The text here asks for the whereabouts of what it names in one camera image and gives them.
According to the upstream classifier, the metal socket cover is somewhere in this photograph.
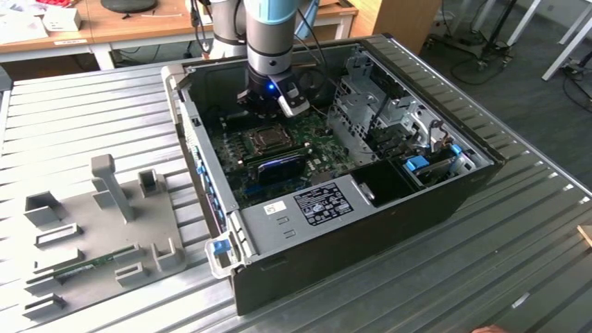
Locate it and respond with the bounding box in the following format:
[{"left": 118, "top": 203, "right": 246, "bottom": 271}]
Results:
[{"left": 247, "top": 125, "right": 294, "bottom": 153}]

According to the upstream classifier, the CPU socket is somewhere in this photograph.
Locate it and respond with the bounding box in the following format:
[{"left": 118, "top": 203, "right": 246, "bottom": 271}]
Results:
[{"left": 243, "top": 123, "right": 296, "bottom": 155}]

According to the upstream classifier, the green motherboard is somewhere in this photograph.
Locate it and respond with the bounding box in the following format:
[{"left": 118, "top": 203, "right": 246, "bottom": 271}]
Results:
[{"left": 208, "top": 103, "right": 371, "bottom": 209}]

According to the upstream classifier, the metal drive cage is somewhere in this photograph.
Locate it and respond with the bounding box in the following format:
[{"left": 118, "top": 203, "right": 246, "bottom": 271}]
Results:
[{"left": 331, "top": 46, "right": 420, "bottom": 155}]

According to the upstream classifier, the black expansion card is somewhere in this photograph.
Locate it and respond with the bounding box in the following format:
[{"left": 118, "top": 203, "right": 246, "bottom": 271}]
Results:
[{"left": 255, "top": 155, "right": 307, "bottom": 185}]

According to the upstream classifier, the wooden office desk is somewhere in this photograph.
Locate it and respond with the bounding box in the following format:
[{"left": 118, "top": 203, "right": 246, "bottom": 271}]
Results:
[
  {"left": 86, "top": 0, "right": 360, "bottom": 69},
  {"left": 0, "top": 0, "right": 96, "bottom": 65}
]

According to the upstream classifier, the grey power supply unit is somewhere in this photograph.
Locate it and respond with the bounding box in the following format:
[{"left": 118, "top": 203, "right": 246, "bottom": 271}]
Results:
[{"left": 238, "top": 175, "right": 371, "bottom": 257}]

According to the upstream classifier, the hard disk in blue carrier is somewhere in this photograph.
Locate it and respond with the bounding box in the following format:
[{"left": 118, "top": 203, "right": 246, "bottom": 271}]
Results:
[{"left": 400, "top": 144, "right": 467, "bottom": 190}]

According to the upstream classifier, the wooden cabinet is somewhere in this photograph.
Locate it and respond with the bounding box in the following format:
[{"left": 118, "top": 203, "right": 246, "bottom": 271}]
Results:
[{"left": 351, "top": 0, "right": 440, "bottom": 55}]

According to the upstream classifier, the dark round disc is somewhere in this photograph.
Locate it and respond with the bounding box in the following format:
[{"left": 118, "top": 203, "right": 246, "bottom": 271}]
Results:
[{"left": 100, "top": 0, "right": 159, "bottom": 13}]

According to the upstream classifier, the black PC case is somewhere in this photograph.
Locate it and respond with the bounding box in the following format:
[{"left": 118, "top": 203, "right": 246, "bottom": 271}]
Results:
[{"left": 159, "top": 33, "right": 510, "bottom": 316}]

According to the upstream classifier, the white cardboard box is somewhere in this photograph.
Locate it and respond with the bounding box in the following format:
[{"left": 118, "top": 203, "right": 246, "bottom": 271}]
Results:
[{"left": 42, "top": 7, "right": 83, "bottom": 33}]

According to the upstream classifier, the black wheeled stand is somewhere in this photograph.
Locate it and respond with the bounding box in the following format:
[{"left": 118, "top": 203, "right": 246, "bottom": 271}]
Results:
[{"left": 424, "top": 0, "right": 515, "bottom": 72}]

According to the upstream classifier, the grey parts rack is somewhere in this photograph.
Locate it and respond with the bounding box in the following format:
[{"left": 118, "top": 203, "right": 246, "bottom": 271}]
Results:
[{"left": 22, "top": 153, "right": 190, "bottom": 321}]

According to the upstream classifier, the white paper stack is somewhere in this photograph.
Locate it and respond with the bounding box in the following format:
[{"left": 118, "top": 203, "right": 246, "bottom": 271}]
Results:
[{"left": 0, "top": 5, "right": 50, "bottom": 45}]

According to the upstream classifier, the green RAM stick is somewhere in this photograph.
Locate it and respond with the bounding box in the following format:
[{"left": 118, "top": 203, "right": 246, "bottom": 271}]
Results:
[{"left": 54, "top": 248, "right": 135, "bottom": 278}]

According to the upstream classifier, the wooden block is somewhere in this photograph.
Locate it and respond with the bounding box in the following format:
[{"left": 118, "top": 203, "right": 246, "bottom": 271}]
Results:
[{"left": 576, "top": 224, "right": 592, "bottom": 249}]

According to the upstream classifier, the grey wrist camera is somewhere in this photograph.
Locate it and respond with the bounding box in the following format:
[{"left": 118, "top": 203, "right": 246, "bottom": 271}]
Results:
[{"left": 276, "top": 82, "right": 310, "bottom": 118}]

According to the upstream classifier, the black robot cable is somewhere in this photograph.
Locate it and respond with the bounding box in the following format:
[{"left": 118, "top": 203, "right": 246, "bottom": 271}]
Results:
[{"left": 187, "top": 0, "right": 214, "bottom": 59}]

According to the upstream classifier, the black drive cable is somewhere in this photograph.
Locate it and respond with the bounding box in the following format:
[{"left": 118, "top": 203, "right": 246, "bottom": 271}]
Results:
[{"left": 428, "top": 119, "right": 446, "bottom": 150}]

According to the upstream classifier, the white table frame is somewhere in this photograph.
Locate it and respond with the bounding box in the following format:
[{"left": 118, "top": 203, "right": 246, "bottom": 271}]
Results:
[
  {"left": 471, "top": 0, "right": 543, "bottom": 46},
  {"left": 540, "top": 24, "right": 592, "bottom": 81}
]

